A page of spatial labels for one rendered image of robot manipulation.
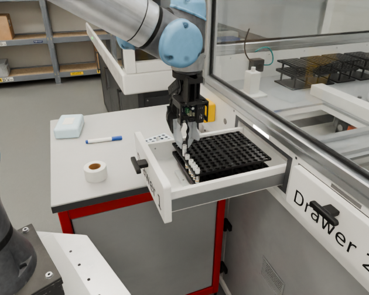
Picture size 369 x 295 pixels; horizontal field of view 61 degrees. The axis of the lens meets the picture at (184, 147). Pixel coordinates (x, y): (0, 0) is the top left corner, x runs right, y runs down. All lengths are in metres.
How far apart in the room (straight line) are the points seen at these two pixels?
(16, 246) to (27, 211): 1.63
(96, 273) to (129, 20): 0.53
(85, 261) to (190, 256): 0.59
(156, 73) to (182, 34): 1.09
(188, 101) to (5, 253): 0.46
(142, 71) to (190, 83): 0.89
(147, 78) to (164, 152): 0.70
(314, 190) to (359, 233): 0.13
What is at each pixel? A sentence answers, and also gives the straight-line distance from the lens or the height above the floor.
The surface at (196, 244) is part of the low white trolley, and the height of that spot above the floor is 0.42.
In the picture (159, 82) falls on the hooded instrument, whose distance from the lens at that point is 1.61.
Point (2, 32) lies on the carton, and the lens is 4.62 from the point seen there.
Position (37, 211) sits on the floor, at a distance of 2.25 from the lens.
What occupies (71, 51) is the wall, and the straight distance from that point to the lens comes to 5.04.
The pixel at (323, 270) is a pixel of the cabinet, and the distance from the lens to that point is 0.89.
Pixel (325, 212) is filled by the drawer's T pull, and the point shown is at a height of 0.91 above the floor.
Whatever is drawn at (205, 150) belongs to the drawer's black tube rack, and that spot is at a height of 0.90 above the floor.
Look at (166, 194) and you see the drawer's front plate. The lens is 0.70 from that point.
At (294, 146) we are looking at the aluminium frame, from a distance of 0.81.
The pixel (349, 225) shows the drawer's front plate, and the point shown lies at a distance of 0.72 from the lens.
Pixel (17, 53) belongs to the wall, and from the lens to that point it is 5.09.
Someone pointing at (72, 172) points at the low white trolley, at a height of 0.76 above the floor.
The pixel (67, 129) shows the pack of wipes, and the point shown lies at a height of 0.80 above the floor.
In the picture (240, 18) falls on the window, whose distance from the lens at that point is 1.02.
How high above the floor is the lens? 1.34
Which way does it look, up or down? 30 degrees down
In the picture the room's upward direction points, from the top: straight up
